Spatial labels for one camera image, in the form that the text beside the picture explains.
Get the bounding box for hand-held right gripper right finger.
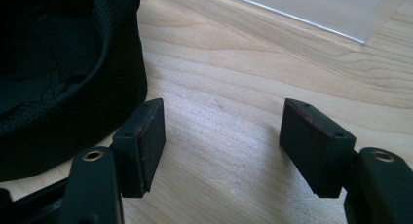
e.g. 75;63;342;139
279;97;413;224

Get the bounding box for black fabric bag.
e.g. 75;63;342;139
0;0;148;183

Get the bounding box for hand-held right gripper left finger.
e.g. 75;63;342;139
58;97;167;224

